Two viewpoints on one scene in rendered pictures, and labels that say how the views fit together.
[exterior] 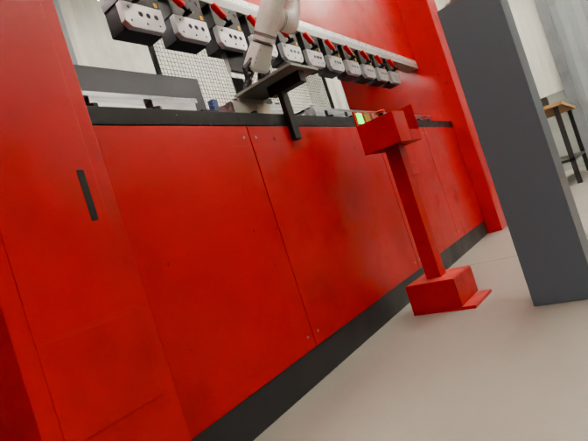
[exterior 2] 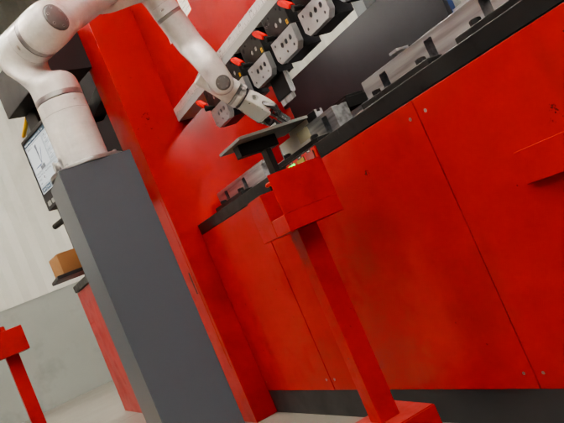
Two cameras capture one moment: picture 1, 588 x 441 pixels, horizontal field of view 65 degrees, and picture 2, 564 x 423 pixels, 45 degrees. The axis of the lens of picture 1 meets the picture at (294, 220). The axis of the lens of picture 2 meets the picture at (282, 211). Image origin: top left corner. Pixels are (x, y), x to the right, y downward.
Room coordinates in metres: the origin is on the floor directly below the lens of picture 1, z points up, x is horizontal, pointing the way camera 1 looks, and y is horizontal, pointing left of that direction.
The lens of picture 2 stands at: (2.59, -2.11, 0.62)
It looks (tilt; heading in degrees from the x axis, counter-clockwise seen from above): 3 degrees up; 116
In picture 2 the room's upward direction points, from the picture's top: 23 degrees counter-clockwise
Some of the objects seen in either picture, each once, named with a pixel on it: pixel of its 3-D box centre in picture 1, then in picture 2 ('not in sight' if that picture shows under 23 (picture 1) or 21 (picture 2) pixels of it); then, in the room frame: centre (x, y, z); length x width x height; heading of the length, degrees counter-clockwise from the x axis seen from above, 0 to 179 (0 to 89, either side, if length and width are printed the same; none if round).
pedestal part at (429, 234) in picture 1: (415, 211); (343, 321); (1.83, -0.47, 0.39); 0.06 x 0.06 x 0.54; 50
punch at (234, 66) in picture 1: (236, 66); (284, 88); (1.74, 0.03, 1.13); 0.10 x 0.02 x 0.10; 145
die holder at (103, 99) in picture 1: (129, 114); (248, 186); (1.29, 0.35, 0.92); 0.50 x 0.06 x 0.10; 145
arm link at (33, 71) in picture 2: not in sight; (36, 65); (1.46, -0.77, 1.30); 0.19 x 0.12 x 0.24; 170
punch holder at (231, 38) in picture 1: (221, 32); (265, 57); (1.71, 0.04, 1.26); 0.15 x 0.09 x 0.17; 145
